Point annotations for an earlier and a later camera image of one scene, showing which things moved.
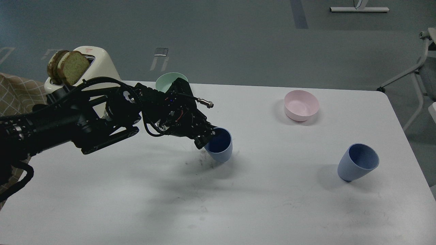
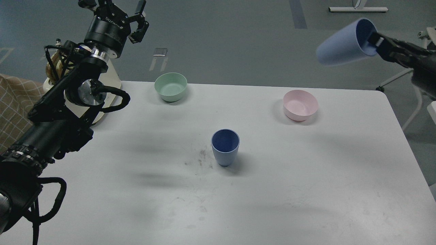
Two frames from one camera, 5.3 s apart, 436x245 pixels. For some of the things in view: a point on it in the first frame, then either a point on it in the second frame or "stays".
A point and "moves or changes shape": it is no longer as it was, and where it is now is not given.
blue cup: x=358 y=160 → x=348 y=42
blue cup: x=220 y=146 moves or changes shape
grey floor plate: x=161 y=52 stays
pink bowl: x=299 y=105 stays
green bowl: x=164 y=81 stays
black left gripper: x=175 y=113 → x=110 y=28
